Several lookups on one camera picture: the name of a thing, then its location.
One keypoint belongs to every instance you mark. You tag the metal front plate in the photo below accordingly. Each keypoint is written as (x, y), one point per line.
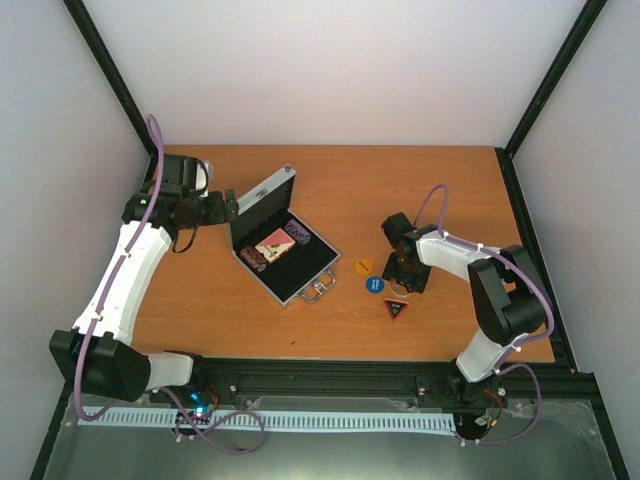
(554, 440)

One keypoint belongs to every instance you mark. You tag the black red triangular button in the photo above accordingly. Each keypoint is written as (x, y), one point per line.
(395, 307)

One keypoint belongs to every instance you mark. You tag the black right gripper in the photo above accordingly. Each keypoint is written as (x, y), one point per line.
(417, 285)

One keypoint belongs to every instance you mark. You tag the purple poker chip stack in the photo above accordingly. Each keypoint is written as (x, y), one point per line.
(298, 232)

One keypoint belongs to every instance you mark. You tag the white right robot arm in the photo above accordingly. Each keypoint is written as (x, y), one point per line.
(509, 299)

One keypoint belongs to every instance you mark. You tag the orange round dealer button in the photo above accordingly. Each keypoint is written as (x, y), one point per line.
(364, 266)

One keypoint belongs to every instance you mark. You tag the clear round plastic disc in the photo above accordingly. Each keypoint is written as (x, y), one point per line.
(397, 291)

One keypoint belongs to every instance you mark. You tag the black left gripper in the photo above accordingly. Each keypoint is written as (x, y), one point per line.
(219, 212)

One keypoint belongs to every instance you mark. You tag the green lit circuit board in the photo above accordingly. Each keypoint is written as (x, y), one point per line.
(205, 404)

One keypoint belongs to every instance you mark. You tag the right black frame post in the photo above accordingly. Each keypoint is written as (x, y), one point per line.
(571, 44)

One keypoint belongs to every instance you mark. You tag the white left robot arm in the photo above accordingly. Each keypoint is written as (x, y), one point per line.
(96, 356)

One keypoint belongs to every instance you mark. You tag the aluminium poker case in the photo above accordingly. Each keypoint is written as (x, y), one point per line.
(305, 271)

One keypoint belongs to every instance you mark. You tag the blue round blind button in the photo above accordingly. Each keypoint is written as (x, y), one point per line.
(375, 284)

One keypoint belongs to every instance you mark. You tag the left black frame post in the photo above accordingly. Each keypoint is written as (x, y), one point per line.
(98, 48)

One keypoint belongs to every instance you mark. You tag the white slotted cable duct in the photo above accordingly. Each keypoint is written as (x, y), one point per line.
(282, 421)

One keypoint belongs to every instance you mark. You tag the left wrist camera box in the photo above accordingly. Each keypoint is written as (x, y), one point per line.
(185, 176)

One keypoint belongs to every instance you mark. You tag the playing card deck box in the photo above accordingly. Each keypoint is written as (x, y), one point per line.
(275, 245)

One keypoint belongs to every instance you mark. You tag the right black side rail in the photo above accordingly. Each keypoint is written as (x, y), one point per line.
(559, 340)

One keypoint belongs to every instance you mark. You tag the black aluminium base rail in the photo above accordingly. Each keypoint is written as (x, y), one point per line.
(428, 385)

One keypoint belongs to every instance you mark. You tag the black frame post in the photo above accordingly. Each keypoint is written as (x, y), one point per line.
(571, 44)
(98, 48)

